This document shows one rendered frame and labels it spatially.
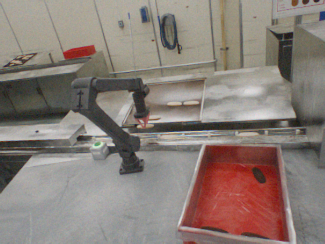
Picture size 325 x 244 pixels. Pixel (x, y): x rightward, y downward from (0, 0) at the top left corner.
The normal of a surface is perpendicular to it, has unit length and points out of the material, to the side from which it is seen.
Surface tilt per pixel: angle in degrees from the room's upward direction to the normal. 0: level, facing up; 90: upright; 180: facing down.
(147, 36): 90
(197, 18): 90
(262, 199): 0
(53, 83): 90
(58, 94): 90
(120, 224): 0
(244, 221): 0
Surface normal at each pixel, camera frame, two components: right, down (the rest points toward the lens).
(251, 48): -0.23, 0.48
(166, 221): -0.18, -0.87
